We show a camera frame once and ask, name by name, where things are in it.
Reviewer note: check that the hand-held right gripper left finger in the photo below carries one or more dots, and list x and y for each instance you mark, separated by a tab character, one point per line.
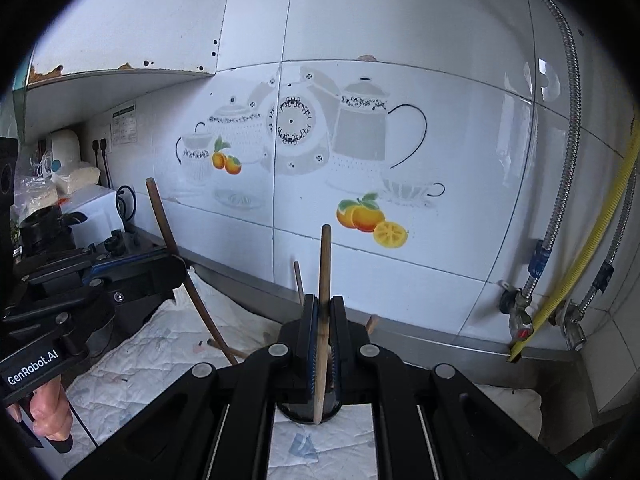
311	340

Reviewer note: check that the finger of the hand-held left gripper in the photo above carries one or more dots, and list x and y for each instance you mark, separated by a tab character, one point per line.
125	300
130	264

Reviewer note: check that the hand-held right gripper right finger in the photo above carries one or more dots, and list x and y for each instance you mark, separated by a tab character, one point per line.
336	350

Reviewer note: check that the black chopstick holder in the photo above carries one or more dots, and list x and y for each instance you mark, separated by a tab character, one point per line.
300	412

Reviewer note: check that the person's left hand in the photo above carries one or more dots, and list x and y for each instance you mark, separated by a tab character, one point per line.
47	405

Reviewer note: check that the white quilted cloth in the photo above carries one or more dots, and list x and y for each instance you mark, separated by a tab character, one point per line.
165	340

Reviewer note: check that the white appliance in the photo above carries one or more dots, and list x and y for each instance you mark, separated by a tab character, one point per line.
97	210

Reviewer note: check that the clear plastic bag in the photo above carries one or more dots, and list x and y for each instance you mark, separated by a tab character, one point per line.
32	192

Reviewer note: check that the white kettle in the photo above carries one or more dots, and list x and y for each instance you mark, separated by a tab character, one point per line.
65	147

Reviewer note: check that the metal valve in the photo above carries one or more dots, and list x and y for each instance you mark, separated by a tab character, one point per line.
572	322

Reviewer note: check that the wall socket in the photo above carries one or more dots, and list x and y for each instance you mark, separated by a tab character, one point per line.
100	145

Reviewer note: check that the wall label sticker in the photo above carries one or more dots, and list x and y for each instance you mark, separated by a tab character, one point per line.
123	124

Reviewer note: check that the green wall cabinet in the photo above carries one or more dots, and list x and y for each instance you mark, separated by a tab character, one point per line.
125	20

